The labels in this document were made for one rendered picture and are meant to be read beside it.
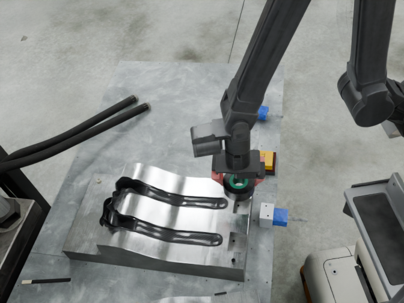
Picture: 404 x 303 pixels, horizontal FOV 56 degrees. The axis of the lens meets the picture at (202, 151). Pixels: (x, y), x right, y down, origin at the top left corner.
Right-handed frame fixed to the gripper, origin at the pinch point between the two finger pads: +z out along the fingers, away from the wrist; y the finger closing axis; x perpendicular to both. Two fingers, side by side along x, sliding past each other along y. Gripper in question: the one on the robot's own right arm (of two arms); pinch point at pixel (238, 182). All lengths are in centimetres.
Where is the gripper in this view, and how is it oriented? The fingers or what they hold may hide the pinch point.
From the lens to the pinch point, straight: 96.0
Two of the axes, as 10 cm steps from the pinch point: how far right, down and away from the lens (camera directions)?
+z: 0.9, 6.2, 7.8
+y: -9.9, -0.1, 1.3
